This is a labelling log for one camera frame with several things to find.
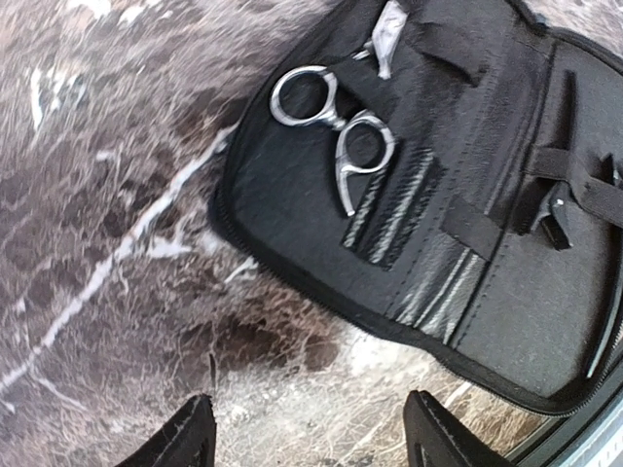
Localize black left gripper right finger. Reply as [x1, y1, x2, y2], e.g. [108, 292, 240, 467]
[403, 391, 513, 467]

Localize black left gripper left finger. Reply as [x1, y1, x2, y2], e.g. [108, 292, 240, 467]
[118, 394, 217, 467]

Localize black hair clip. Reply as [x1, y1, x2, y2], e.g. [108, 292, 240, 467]
[530, 155, 623, 380]

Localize black zippered tool case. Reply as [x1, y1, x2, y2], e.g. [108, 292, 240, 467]
[214, 1, 622, 416]

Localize silver scissors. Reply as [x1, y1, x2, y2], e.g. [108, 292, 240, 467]
[270, 1, 409, 217]

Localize black front table rail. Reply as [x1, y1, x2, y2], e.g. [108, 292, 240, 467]
[506, 400, 622, 466]

